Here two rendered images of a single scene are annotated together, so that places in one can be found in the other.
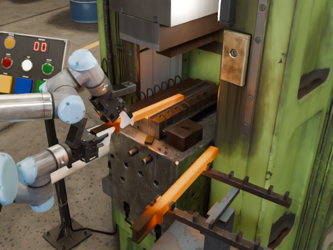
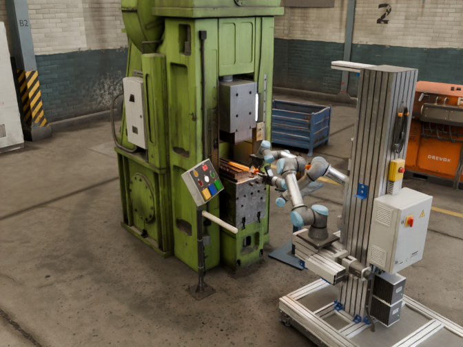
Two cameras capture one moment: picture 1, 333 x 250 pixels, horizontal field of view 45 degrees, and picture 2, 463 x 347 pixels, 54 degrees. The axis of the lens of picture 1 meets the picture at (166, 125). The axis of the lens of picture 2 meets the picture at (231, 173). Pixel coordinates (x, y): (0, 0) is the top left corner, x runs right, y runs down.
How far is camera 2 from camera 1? 408 cm
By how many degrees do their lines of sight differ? 73
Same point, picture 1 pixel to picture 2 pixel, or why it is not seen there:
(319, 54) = not seen: hidden behind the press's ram
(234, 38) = (260, 124)
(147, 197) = (254, 202)
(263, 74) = (265, 132)
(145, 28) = (246, 132)
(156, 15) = (251, 125)
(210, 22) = not seen: hidden behind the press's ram
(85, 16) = not seen: outside the picture
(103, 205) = (177, 277)
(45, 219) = (183, 300)
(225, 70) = (258, 136)
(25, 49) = (201, 173)
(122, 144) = (243, 187)
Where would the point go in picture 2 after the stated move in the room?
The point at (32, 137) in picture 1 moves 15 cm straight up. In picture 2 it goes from (63, 317) to (60, 301)
